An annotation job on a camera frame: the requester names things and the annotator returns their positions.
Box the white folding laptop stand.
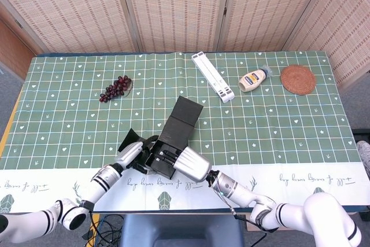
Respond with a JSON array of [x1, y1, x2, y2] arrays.
[[191, 51, 235, 104]]

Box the right arm wrist cable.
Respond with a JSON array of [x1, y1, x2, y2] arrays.
[[208, 171, 278, 233]]

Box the black floor cables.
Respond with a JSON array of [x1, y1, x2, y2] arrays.
[[86, 213, 125, 247]]

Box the black cardboard folding box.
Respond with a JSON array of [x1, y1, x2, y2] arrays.
[[117, 95, 204, 180]]

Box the woven bamboo folding screen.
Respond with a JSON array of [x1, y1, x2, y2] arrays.
[[0, 0, 370, 89]]

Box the bunch of dark red grapes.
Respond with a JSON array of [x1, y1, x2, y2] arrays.
[[99, 75, 134, 103]]

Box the cream mayonnaise squeeze bottle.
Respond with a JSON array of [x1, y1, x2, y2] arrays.
[[238, 65, 274, 93]]

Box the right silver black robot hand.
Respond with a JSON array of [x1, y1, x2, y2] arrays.
[[156, 146, 212, 190]]

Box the green checked tablecloth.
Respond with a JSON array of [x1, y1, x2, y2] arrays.
[[0, 51, 370, 212]]

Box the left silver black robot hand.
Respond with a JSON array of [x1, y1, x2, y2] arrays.
[[115, 141, 150, 174]]

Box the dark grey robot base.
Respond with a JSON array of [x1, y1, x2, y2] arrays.
[[120, 213, 243, 247]]

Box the brown wooden door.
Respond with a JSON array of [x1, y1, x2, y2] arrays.
[[0, 18, 37, 80]]

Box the round woven rattan coaster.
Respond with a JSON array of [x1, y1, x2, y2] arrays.
[[280, 64, 316, 96]]

